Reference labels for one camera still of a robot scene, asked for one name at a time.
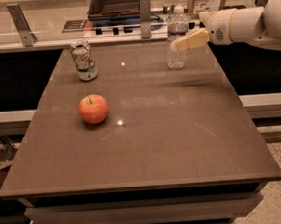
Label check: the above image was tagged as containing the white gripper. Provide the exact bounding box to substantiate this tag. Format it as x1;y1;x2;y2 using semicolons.
170;8;236;52

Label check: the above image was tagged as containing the clear plastic water bottle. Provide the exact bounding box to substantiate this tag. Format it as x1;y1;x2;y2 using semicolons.
166;5;189;70

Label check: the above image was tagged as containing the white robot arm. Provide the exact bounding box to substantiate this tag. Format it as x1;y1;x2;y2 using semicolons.
170;0;281;52

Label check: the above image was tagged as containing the dark open tray box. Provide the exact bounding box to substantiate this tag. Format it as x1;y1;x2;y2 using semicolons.
88;0;141;18

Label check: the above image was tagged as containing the white green soda can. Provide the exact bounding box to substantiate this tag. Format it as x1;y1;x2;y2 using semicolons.
70;40;98;81

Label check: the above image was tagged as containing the red apple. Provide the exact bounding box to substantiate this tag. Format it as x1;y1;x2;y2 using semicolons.
78;94;109;125

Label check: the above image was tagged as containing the middle metal railing post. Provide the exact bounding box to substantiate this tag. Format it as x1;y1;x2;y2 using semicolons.
140;0;151;39

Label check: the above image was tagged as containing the left metal railing post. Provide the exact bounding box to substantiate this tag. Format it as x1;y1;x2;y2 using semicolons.
6;3;36;47

